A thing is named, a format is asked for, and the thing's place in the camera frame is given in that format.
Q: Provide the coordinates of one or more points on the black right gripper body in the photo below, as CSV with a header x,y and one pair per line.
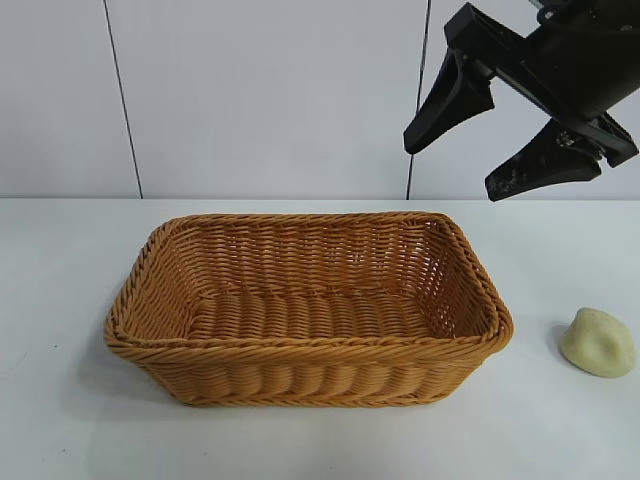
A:
x,y
580,60

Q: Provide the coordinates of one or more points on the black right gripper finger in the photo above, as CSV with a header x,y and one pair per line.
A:
x,y
545,165
452,107

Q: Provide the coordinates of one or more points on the pale yellow egg yolk pastry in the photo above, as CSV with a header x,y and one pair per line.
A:
x,y
597,345

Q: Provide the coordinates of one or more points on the brown woven wicker basket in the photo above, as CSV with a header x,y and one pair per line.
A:
x,y
310,320

